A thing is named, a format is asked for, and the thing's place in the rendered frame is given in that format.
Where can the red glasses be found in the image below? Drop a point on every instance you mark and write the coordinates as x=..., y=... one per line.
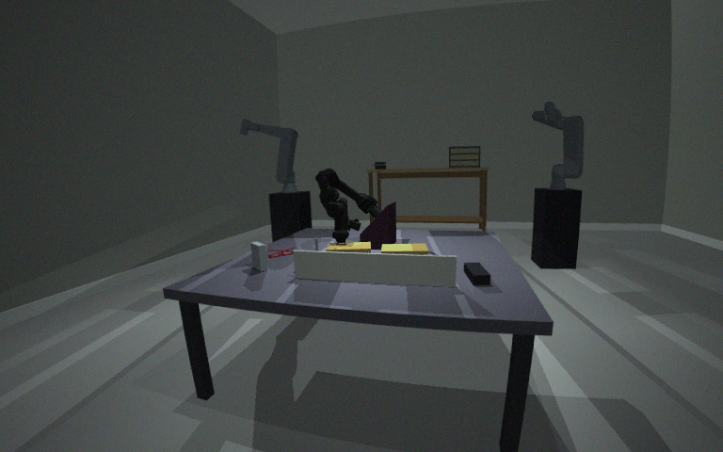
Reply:
x=284, y=253

